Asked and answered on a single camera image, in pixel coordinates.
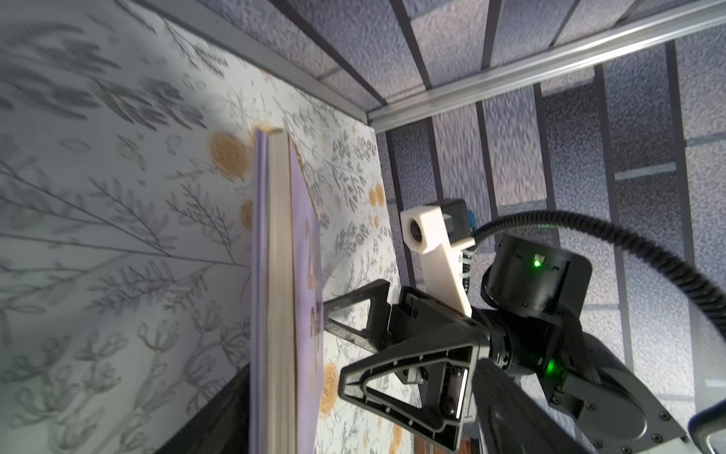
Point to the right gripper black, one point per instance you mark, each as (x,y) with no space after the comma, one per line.
(424,381)

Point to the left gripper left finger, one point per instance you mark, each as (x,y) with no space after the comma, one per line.
(221,427)

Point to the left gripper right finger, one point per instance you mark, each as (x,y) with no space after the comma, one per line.
(511,422)

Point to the purple calendar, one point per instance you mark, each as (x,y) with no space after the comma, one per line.
(287,312)

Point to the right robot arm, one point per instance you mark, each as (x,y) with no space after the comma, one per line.
(536,294)

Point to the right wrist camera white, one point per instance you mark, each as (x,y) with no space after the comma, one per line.
(439,233)

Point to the right aluminium frame post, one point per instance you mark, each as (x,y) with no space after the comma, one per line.
(556,62)

